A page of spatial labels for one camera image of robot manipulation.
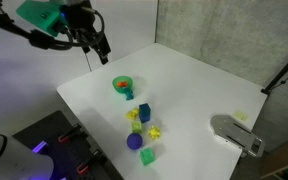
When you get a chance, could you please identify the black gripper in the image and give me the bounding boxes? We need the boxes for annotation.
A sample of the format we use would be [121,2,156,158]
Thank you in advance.
[61,0,111,65]

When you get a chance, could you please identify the light green block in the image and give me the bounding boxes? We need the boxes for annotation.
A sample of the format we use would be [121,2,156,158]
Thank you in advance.
[131,121,142,133]

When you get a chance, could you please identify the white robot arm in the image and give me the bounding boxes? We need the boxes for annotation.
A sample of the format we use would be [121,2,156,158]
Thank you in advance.
[0,0,111,180]

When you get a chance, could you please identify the dark blue block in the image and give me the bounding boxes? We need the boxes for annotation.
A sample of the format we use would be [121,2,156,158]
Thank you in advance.
[139,103,151,123]

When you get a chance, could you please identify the orange toy in bowl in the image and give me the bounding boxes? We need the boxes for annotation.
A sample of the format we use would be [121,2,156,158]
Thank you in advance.
[116,81,128,88]

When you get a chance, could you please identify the green plastic bowl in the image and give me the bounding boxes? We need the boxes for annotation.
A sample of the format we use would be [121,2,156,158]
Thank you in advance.
[112,76,133,93]

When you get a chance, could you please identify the teal toy shark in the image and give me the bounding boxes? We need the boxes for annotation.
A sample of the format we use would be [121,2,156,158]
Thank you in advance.
[125,91,134,101]

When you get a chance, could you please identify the yellow rubber duck toy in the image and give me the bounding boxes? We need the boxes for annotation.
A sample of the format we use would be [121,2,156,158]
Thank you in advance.
[125,108,139,120]

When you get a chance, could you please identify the black clamp red tips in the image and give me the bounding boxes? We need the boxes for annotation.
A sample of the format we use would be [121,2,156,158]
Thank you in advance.
[57,124,82,143]

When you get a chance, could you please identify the purple bumpy ball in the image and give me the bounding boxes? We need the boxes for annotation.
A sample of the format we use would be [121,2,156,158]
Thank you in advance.
[127,133,143,150]

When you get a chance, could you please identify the yellow spiky ball toy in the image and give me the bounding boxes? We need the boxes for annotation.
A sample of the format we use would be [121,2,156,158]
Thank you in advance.
[148,125,161,139]

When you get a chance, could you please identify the black clamp orange tips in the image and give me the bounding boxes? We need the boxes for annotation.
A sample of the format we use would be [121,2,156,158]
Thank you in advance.
[76,150,102,174]

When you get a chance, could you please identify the black base platform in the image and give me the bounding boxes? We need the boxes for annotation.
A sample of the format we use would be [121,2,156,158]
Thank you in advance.
[13,111,123,180]

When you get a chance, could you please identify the yellow sticky note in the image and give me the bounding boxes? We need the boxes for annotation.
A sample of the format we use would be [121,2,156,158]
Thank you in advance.
[233,110,248,121]

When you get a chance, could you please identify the black tripod stand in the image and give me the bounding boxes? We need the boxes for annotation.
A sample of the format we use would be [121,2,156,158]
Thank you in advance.
[261,62,288,95]

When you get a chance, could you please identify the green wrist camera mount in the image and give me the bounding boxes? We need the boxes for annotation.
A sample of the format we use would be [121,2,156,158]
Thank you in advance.
[16,0,66,37]

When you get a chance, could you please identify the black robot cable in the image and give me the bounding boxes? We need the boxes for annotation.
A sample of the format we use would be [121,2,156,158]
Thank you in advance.
[0,3,106,76]

